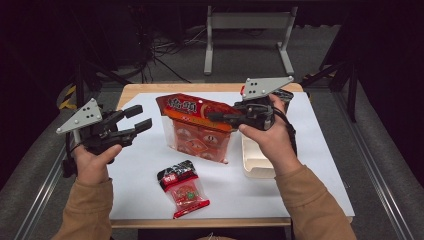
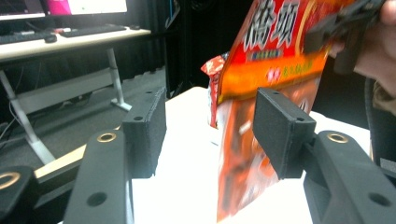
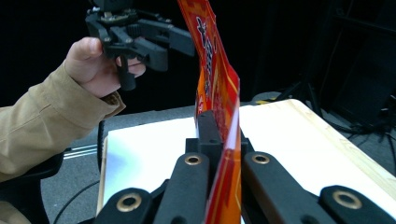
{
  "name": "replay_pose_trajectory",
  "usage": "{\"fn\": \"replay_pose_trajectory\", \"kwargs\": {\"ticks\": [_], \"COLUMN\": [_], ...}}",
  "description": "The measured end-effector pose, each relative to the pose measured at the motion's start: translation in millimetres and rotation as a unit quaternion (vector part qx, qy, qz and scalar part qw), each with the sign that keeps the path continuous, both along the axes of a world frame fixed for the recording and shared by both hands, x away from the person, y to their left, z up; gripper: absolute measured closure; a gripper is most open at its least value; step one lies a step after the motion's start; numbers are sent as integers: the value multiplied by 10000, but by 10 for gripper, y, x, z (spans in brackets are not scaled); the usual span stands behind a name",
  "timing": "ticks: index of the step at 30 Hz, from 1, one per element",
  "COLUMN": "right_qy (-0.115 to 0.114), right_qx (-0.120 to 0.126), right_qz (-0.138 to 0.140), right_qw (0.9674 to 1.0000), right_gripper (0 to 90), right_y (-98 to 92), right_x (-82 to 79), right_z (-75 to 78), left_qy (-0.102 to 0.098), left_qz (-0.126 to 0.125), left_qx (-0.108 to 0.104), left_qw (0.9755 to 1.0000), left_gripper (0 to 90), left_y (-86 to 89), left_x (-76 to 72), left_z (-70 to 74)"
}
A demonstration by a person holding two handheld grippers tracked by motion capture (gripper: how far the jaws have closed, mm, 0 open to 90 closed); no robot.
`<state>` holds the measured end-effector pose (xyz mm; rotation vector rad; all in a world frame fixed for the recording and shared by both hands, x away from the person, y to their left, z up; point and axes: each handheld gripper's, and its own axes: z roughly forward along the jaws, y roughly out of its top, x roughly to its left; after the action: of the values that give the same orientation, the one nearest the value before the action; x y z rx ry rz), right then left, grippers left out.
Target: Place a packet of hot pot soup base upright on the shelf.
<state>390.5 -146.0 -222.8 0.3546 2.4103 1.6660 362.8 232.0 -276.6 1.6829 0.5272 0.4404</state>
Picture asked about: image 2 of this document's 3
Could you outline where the white table mat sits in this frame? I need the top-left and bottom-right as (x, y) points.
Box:
(61, 86), (374, 224)

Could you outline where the long orange seasoning packet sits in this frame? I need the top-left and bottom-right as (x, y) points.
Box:
(216, 0), (357, 224)

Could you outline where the white desk with grey frame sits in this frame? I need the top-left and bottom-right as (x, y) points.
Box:
(0, 25), (152, 166)

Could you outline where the black curtain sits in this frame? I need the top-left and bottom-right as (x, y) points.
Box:
(125, 0), (260, 98)

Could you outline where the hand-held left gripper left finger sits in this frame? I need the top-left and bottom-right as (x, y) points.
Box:
(120, 86), (168, 180)

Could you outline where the black keyboard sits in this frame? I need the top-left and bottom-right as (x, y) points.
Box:
(58, 23), (128, 38)
(0, 31), (52, 46)

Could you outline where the red orange chili packet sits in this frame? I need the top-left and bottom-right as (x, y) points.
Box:
(200, 54), (231, 130)

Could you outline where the computer monitor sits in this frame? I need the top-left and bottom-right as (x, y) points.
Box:
(0, 0), (47, 21)
(41, 0), (129, 17)

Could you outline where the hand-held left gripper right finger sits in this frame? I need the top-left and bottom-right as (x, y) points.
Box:
(251, 87), (318, 181)

